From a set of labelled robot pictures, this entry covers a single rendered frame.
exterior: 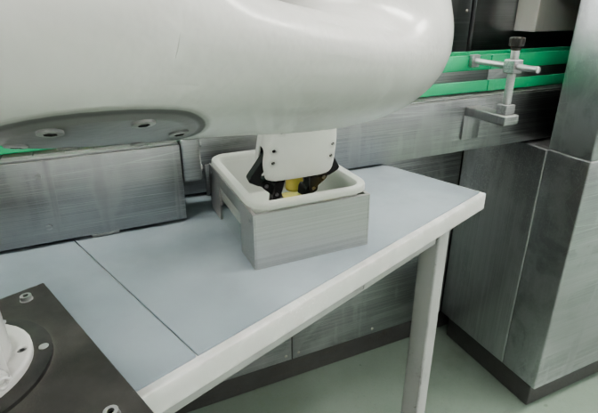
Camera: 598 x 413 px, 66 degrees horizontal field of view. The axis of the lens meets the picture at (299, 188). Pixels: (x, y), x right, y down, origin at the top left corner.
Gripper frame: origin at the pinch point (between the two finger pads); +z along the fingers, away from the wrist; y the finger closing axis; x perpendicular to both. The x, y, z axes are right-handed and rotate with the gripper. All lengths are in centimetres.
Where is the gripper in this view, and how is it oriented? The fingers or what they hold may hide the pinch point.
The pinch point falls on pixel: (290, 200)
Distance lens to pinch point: 66.2
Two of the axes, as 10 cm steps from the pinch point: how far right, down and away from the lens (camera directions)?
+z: -1.0, 8.1, 5.8
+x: 3.9, 5.7, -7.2
